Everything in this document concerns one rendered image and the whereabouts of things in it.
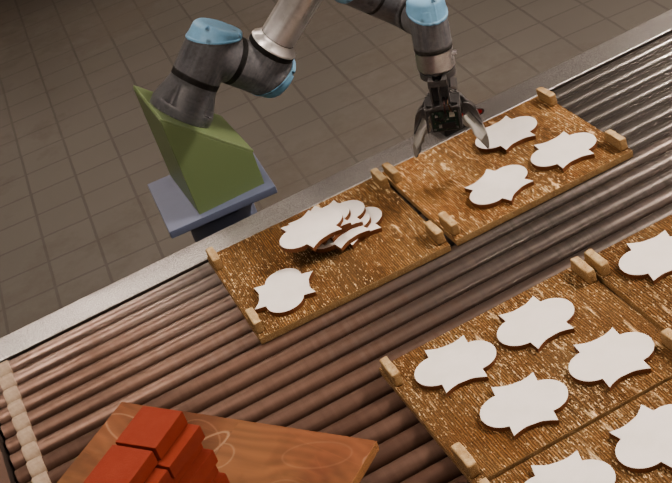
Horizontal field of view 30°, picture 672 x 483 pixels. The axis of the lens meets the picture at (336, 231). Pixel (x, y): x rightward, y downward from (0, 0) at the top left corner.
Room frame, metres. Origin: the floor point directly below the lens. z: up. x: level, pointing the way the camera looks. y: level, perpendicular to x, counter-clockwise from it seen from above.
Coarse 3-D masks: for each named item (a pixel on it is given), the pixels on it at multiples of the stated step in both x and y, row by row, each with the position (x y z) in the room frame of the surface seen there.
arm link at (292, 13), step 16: (288, 0) 2.68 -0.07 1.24; (304, 0) 2.67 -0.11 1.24; (320, 0) 2.68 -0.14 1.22; (272, 16) 2.70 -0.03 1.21; (288, 16) 2.67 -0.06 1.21; (304, 16) 2.67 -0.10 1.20; (256, 32) 2.72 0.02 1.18; (272, 32) 2.69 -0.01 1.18; (288, 32) 2.67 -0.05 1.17; (256, 48) 2.68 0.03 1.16; (272, 48) 2.67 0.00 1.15; (288, 48) 2.69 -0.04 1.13; (256, 64) 2.67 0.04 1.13; (272, 64) 2.67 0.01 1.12; (288, 64) 2.69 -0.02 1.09; (240, 80) 2.67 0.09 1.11; (256, 80) 2.67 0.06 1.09; (272, 80) 2.67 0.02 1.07; (288, 80) 2.69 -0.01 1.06; (272, 96) 2.69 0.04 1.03
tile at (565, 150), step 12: (564, 132) 2.23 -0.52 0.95; (540, 144) 2.22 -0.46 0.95; (552, 144) 2.20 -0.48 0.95; (564, 144) 2.19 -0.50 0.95; (576, 144) 2.17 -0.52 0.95; (588, 144) 2.15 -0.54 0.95; (540, 156) 2.17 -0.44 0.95; (552, 156) 2.16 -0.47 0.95; (564, 156) 2.14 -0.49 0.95; (576, 156) 2.13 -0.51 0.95; (588, 156) 2.12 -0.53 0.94; (540, 168) 2.14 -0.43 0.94; (552, 168) 2.13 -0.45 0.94; (564, 168) 2.11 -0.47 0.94
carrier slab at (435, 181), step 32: (544, 128) 2.29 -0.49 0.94; (576, 128) 2.25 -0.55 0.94; (416, 160) 2.34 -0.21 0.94; (448, 160) 2.30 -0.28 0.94; (480, 160) 2.25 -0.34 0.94; (512, 160) 2.21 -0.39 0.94; (608, 160) 2.09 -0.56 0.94; (416, 192) 2.22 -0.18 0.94; (448, 192) 2.18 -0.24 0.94; (544, 192) 2.06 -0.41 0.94; (480, 224) 2.03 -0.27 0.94
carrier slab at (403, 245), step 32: (352, 192) 2.31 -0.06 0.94; (384, 192) 2.26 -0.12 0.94; (384, 224) 2.14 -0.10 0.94; (416, 224) 2.10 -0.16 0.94; (224, 256) 2.23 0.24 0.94; (256, 256) 2.19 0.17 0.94; (288, 256) 2.15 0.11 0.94; (320, 256) 2.11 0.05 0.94; (352, 256) 2.07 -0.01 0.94; (384, 256) 2.03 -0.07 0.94; (416, 256) 2.00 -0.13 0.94; (320, 288) 2.00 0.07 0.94; (352, 288) 1.97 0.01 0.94; (288, 320) 1.94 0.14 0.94
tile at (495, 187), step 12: (504, 168) 2.18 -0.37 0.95; (516, 168) 2.16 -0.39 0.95; (480, 180) 2.16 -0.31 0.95; (492, 180) 2.15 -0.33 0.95; (504, 180) 2.13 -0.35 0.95; (516, 180) 2.12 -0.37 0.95; (528, 180) 2.10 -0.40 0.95; (468, 192) 2.15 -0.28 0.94; (480, 192) 2.12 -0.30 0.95; (492, 192) 2.10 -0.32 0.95; (504, 192) 2.09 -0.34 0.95; (516, 192) 2.08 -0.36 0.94; (480, 204) 2.08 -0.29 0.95; (492, 204) 2.07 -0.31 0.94
